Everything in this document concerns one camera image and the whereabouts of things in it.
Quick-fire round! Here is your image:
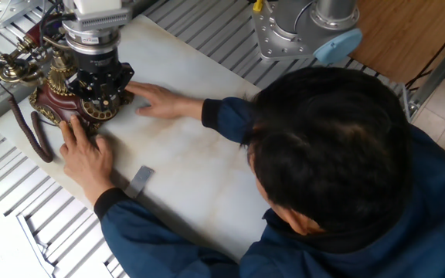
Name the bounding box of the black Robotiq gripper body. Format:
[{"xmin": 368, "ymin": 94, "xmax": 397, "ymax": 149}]
[{"xmin": 70, "ymin": 49, "xmax": 125, "ymax": 89}]

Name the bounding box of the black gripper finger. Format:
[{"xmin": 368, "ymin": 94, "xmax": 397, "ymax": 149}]
[
  {"xmin": 65, "ymin": 71, "xmax": 106, "ymax": 113},
  {"xmin": 104, "ymin": 63, "xmax": 136, "ymax": 113}
]

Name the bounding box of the antique red brass rotary phone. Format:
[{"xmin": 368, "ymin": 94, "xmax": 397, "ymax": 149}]
[{"xmin": 28, "ymin": 48, "xmax": 136, "ymax": 137}]

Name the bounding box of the left forearm in blue sleeve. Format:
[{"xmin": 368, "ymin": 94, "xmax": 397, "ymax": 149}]
[{"xmin": 93, "ymin": 187, "xmax": 243, "ymax": 278}]

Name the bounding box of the brass and red phone handset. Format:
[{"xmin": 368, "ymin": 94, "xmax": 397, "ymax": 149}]
[{"xmin": 0, "ymin": 13, "xmax": 67, "ymax": 86}]

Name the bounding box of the person's right hand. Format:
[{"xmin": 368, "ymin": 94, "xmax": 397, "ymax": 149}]
[{"xmin": 124, "ymin": 80, "xmax": 205, "ymax": 121}]

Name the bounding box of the person's left hand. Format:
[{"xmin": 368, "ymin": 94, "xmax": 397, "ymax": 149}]
[{"xmin": 58, "ymin": 114, "xmax": 116, "ymax": 205}]

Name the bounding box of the grey finned metal block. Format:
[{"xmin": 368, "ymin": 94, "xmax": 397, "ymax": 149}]
[{"xmin": 62, "ymin": 6, "xmax": 134, "ymax": 32}]

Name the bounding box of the white marble pattern board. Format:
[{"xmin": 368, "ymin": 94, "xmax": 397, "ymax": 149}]
[{"xmin": 0, "ymin": 14, "xmax": 270, "ymax": 263}]

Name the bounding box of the small grey metal stand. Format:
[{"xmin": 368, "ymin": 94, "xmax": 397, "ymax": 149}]
[{"xmin": 124, "ymin": 165, "xmax": 155, "ymax": 199}]

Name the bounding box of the person head with black hair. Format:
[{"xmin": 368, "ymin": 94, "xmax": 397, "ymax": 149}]
[{"xmin": 240, "ymin": 66, "xmax": 413, "ymax": 237}]

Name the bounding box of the person torso in blue jacket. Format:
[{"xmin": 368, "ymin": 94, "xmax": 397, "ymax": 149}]
[{"xmin": 239, "ymin": 123, "xmax": 445, "ymax": 278}]

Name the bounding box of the silver wrist sensor ring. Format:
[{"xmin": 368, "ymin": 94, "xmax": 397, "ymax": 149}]
[{"xmin": 63, "ymin": 27, "xmax": 123, "ymax": 56}]

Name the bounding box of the brown coiled phone cord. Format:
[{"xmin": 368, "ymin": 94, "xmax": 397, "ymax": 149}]
[{"xmin": 7, "ymin": 94, "xmax": 56, "ymax": 164}]

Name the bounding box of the aluminium frame beam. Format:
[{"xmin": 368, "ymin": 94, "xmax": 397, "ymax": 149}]
[{"xmin": 406, "ymin": 22, "xmax": 445, "ymax": 117}]

